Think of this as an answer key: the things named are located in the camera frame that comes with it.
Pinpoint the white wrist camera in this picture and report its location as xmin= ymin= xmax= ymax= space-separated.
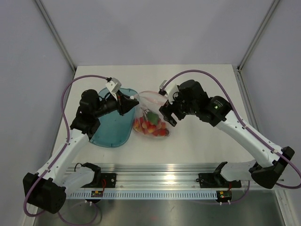
xmin=158 ymin=80 xmax=179 ymax=105
xmin=105 ymin=78 xmax=121 ymax=100

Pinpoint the right aluminium frame post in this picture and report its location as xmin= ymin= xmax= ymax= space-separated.
xmin=237 ymin=0 xmax=282 ymax=73

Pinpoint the blue transparent plastic tray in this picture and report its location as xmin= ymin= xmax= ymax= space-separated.
xmin=87 ymin=88 xmax=135 ymax=148

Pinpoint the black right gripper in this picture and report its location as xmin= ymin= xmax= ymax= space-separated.
xmin=159 ymin=89 xmax=198 ymax=127

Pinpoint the aluminium frame post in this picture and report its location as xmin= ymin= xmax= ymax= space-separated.
xmin=237 ymin=0 xmax=282 ymax=73
xmin=33 ymin=0 xmax=77 ymax=75

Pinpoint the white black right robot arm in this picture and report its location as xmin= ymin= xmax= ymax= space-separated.
xmin=159 ymin=80 xmax=294 ymax=189

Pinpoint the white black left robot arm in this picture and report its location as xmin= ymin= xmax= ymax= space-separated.
xmin=23 ymin=89 xmax=139 ymax=216

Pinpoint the clear pink zip top bag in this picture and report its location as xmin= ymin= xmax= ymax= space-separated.
xmin=133 ymin=91 xmax=171 ymax=138

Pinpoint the red strawberry bunch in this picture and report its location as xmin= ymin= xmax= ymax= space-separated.
xmin=133 ymin=108 xmax=170 ymax=137

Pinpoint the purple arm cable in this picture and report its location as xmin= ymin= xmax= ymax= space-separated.
xmin=23 ymin=74 xmax=112 ymax=223
xmin=161 ymin=69 xmax=301 ymax=205

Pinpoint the left aluminium frame post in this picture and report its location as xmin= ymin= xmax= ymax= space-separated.
xmin=33 ymin=0 xmax=77 ymax=75

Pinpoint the white slotted cable duct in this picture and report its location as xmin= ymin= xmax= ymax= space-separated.
xmin=67 ymin=190 xmax=217 ymax=200

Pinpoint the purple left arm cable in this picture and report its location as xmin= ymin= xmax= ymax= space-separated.
xmin=23 ymin=74 xmax=112 ymax=223

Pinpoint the aluminium mounting rail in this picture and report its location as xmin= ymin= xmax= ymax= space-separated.
xmin=65 ymin=163 xmax=287 ymax=190

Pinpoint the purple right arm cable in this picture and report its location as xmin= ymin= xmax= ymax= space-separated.
xmin=161 ymin=69 xmax=301 ymax=205

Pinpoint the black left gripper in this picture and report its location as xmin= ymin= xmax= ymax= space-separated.
xmin=93 ymin=90 xmax=139 ymax=119

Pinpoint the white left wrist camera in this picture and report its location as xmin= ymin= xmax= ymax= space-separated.
xmin=105 ymin=78 xmax=121 ymax=100

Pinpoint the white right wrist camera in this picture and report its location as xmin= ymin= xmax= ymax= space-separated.
xmin=158 ymin=80 xmax=179 ymax=105

